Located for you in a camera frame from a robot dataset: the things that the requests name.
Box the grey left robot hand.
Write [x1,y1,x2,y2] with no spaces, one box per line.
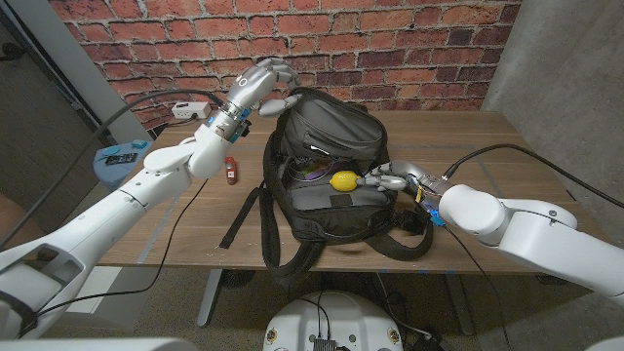
[223,57,303,119]

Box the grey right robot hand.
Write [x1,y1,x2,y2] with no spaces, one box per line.
[355,159,452,199]

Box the yellow ball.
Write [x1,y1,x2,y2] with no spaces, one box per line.
[329,170,362,193]

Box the black backpack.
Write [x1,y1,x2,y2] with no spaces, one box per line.
[217,87,437,289]

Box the white power strip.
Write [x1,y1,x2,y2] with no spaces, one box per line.
[171,100,213,121]

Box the small red bottle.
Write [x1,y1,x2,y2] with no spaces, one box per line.
[223,156,239,186]

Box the purple shiny disc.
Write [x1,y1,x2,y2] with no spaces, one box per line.
[292,164,335,182]

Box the grey table leg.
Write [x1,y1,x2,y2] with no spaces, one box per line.
[444,273,475,336]
[196,268,224,328]

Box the black smartphone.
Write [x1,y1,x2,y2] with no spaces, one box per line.
[104,152,138,167]

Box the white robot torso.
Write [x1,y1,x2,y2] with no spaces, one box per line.
[261,290,405,351]

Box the blue round stool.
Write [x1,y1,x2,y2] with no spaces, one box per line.
[93,139,153,192]

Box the black round fan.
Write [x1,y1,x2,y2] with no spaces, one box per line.
[218,269,256,291]

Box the person's bare leg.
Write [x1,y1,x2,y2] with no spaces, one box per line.
[0,190,38,245]

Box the black power strip cable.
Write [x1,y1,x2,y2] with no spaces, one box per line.
[160,114,199,129]

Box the printed brick wall backdrop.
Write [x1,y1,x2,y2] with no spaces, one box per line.
[48,0,522,132]

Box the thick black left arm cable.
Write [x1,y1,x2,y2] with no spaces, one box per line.
[0,89,225,250]

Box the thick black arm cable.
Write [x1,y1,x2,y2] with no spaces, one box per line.
[0,89,225,250]
[442,142,624,210]

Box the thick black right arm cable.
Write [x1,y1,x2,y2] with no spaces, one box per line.
[442,142,624,210]

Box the black door handle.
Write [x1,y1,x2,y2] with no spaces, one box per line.
[0,42,25,62]

